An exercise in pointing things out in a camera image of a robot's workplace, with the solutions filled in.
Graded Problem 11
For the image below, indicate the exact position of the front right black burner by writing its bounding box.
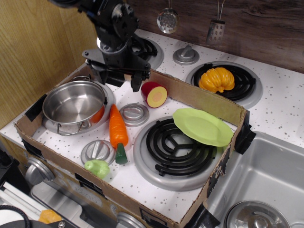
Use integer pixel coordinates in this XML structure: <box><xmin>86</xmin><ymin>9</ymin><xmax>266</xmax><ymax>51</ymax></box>
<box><xmin>133</xmin><ymin>117</ymin><xmax>223</xmax><ymax>191</ymax></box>

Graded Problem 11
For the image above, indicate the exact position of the red yellow toy fruit half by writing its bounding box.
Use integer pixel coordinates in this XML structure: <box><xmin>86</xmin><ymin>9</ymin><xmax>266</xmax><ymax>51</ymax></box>
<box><xmin>141</xmin><ymin>82</ymin><xmax>168</xmax><ymax>108</ymax></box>

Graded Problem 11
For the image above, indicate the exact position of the silver back stove knob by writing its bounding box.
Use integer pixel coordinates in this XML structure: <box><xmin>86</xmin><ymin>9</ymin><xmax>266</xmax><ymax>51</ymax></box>
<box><xmin>173</xmin><ymin>45</ymin><xmax>200</xmax><ymax>65</ymax></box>

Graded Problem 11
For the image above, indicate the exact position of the black burner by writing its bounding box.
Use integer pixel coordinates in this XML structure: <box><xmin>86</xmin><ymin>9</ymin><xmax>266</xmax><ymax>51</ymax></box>
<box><xmin>133</xmin><ymin>117</ymin><xmax>223</xmax><ymax>191</ymax></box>
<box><xmin>185</xmin><ymin>61</ymin><xmax>263</xmax><ymax>110</ymax></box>
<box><xmin>131</xmin><ymin>37</ymin><xmax>164</xmax><ymax>70</ymax></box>

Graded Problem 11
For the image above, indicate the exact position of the silver oven dial left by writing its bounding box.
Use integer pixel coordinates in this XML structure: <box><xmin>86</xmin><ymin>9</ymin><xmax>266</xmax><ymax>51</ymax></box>
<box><xmin>25</xmin><ymin>157</ymin><xmax>55</xmax><ymax>185</ymax></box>

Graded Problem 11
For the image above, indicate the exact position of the silver oven dial right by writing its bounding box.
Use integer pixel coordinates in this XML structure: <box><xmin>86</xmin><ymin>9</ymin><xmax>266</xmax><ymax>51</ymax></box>
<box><xmin>116</xmin><ymin>212</ymin><xmax>146</xmax><ymax>228</ymax></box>

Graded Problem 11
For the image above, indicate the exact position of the orange toy carrot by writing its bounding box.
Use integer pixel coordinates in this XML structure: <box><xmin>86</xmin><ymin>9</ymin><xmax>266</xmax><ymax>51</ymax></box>
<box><xmin>109</xmin><ymin>104</ymin><xmax>129</xmax><ymax>164</ymax></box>

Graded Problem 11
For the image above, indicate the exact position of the grey toy sink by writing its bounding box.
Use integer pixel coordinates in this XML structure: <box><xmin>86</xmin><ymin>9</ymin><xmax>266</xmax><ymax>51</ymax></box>
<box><xmin>207</xmin><ymin>132</ymin><xmax>304</xmax><ymax>228</ymax></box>

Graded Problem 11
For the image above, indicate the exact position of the silver centre stove knob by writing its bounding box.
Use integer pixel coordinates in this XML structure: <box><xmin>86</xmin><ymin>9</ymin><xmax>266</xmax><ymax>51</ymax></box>
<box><xmin>120</xmin><ymin>103</ymin><xmax>150</xmax><ymax>127</ymax></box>

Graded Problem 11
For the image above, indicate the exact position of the hanging silver slotted spoon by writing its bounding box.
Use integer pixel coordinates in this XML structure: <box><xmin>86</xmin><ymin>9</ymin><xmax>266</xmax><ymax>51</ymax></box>
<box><xmin>157</xmin><ymin>0</ymin><xmax>180</xmax><ymax>34</ymax></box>

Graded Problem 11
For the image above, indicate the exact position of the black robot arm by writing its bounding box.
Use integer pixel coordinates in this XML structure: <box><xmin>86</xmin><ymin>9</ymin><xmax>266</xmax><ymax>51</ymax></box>
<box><xmin>51</xmin><ymin>0</ymin><xmax>151</xmax><ymax>92</ymax></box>

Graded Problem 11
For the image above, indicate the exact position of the steel cooking pot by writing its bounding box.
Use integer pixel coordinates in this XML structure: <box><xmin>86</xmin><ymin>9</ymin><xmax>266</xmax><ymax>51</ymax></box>
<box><xmin>42</xmin><ymin>80</ymin><xmax>105</xmax><ymax>136</ymax></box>

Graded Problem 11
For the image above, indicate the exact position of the light green toy vegetable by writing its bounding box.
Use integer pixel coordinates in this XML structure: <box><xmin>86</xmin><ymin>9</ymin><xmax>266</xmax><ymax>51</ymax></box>
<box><xmin>84</xmin><ymin>160</ymin><xmax>110</xmax><ymax>179</ymax></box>

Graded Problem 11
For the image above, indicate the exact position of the orange object bottom left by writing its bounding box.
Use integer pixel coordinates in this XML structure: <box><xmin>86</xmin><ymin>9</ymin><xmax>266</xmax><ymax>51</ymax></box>
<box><xmin>38</xmin><ymin>209</ymin><xmax>62</xmax><ymax>224</ymax></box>

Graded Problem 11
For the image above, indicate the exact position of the hanging silver spatula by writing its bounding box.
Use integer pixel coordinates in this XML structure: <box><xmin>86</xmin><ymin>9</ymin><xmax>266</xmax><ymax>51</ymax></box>
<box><xmin>206</xmin><ymin>0</ymin><xmax>226</xmax><ymax>46</ymax></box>

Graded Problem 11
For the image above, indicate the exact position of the orange toy pumpkin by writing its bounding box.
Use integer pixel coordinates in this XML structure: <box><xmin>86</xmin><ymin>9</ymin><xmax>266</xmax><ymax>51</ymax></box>
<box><xmin>199</xmin><ymin>67</ymin><xmax>235</xmax><ymax>93</ymax></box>

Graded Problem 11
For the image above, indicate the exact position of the back left black burner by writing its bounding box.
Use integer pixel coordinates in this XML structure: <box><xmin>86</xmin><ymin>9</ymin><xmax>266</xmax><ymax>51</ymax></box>
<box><xmin>131</xmin><ymin>37</ymin><xmax>164</xmax><ymax>70</ymax></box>

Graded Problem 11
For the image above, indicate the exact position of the back right black burner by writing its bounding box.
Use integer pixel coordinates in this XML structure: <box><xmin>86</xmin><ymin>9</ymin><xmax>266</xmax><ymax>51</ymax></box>
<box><xmin>185</xmin><ymin>61</ymin><xmax>263</xmax><ymax>110</ymax></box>

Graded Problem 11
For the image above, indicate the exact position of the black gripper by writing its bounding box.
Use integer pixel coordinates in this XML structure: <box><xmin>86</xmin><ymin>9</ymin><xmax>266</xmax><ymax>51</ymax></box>
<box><xmin>82</xmin><ymin>47</ymin><xmax>151</xmax><ymax>92</ymax></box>

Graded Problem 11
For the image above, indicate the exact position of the black cable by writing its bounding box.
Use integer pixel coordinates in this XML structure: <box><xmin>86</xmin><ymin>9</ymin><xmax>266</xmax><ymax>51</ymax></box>
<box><xmin>0</xmin><ymin>204</ymin><xmax>31</xmax><ymax>228</ymax></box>

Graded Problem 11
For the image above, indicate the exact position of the light green plastic plate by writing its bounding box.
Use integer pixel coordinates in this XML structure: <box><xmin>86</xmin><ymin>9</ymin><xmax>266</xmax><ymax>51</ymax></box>
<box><xmin>172</xmin><ymin>108</ymin><xmax>234</xmax><ymax>147</ymax></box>

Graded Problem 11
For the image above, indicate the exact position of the steel pot lid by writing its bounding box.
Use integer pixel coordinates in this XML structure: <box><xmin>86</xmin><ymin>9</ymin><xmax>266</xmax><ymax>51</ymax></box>
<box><xmin>224</xmin><ymin>200</ymin><xmax>290</xmax><ymax>228</ymax></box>

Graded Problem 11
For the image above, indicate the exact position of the silver front stove knob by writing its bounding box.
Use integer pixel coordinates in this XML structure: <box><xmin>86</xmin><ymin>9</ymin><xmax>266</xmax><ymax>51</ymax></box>
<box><xmin>80</xmin><ymin>140</ymin><xmax>115</xmax><ymax>165</ymax></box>

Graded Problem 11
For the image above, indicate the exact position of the silver oven dial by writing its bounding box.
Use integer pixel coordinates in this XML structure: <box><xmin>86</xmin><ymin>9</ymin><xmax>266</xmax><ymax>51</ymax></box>
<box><xmin>25</xmin><ymin>157</ymin><xmax>55</xmax><ymax>185</ymax></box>
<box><xmin>116</xmin><ymin>212</ymin><xmax>146</xmax><ymax>228</ymax></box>

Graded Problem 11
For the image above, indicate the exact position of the brown cardboard fence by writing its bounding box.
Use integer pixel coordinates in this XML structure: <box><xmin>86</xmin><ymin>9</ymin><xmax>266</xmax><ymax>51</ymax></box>
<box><xmin>15</xmin><ymin>70</ymin><xmax>251</xmax><ymax>228</ymax></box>

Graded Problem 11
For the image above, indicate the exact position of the silver stove knob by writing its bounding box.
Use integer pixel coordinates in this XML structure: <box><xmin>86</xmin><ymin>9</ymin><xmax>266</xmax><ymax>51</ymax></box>
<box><xmin>173</xmin><ymin>45</ymin><xmax>200</xmax><ymax>65</ymax></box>
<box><xmin>80</xmin><ymin>140</ymin><xmax>115</xmax><ymax>165</ymax></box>
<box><xmin>120</xmin><ymin>103</ymin><xmax>150</xmax><ymax>127</ymax></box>

